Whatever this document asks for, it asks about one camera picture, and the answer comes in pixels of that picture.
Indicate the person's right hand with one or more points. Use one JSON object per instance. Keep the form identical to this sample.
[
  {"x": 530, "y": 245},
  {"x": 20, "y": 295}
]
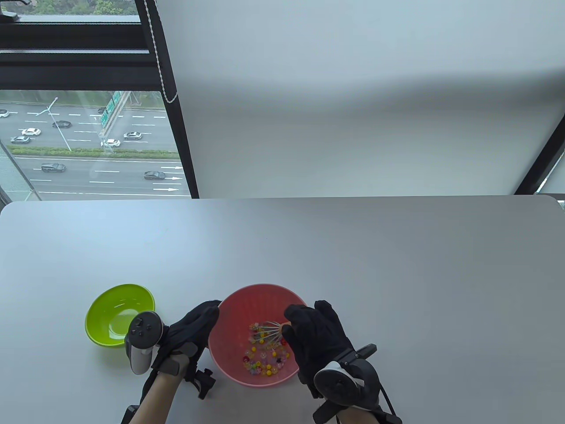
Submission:
[{"x": 318, "y": 338}]

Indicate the person's left hand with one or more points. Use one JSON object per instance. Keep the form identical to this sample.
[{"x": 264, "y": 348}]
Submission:
[{"x": 190, "y": 329}]

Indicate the pile of colourful plastic decorations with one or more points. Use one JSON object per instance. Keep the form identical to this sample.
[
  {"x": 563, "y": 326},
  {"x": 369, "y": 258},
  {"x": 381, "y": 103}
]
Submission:
[{"x": 265, "y": 360}]

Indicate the pink salad bowl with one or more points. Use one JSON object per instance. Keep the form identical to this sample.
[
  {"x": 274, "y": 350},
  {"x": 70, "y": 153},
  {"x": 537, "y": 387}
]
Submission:
[{"x": 247, "y": 309}]

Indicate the green plastic bowl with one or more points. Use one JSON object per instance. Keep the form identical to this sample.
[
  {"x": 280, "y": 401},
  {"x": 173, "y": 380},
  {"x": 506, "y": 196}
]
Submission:
[{"x": 114, "y": 304}]

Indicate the person's left forearm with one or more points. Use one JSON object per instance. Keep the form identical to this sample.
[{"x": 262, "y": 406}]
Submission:
[{"x": 154, "y": 397}]

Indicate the person's right forearm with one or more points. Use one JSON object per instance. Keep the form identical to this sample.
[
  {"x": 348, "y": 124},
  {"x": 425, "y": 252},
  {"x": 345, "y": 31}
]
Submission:
[{"x": 357, "y": 418}]

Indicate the left black and white controller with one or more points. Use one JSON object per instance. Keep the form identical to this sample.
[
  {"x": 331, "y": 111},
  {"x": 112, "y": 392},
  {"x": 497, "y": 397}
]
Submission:
[{"x": 143, "y": 329}]

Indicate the black and white controller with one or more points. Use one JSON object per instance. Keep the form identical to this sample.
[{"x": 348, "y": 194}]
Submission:
[
  {"x": 143, "y": 329},
  {"x": 340, "y": 386}
]

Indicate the right black and white controller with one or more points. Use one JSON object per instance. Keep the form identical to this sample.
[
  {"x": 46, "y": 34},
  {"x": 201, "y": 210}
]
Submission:
[{"x": 340, "y": 386}]

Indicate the black left wrist clamp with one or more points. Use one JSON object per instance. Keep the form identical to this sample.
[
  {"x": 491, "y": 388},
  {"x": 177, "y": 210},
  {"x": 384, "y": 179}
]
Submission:
[{"x": 204, "y": 382}]

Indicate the white roller blind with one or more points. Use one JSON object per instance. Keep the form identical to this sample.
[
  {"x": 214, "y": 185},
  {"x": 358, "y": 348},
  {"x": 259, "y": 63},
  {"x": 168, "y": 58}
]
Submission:
[{"x": 353, "y": 110}]

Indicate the green highway sign gantry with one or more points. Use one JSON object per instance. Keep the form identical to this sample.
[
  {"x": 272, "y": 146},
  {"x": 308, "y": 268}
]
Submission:
[{"x": 107, "y": 110}]

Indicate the black slanted window post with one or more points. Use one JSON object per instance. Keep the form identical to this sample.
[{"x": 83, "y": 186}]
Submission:
[{"x": 543, "y": 163}]

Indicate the black window frame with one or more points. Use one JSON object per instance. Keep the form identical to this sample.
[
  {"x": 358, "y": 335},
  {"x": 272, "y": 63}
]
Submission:
[{"x": 79, "y": 66}]

